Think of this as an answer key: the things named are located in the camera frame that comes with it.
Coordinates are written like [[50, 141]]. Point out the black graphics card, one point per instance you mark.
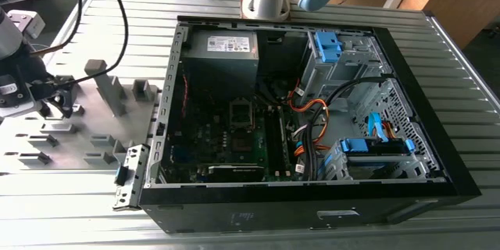
[[233, 171]]

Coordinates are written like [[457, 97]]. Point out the black PC case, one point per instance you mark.
[[273, 212]]

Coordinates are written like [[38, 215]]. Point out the silver power supply unit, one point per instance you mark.
[[230, 45]]

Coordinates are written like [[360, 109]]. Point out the blue plastic rail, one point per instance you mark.
[[326, 165]]

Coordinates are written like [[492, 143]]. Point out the green RAM stick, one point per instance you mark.
[[284, 138]]

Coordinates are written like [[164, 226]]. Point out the black RAM slot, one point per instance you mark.
[[272, 144]]

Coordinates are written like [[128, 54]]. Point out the grey wrist box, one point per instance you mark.
[[29, 23]]

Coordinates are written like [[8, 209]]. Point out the perforated metal disk bay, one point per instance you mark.
[[342, 121]]

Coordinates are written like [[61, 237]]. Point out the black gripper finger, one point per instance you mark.
[[45, 108], [68, 97]]

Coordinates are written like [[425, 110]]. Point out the blue optical bay latch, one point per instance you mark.
[[325, 45]]

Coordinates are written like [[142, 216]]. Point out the grey metal drive cage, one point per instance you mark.
[[350, 65]]

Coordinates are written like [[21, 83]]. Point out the green motherboard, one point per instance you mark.
[[210, 144]]

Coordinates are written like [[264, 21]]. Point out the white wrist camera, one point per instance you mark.
[[14, 103]]

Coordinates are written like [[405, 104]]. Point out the CPU socket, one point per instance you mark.
[[240, 113]]

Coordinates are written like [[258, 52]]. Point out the grey card retention bracket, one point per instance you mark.
[[134, 174]]

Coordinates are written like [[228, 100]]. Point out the grey parts rack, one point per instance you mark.
[[128, 127]]

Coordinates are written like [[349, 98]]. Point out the hard disk in blue carrier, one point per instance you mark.
[[353, 146]]

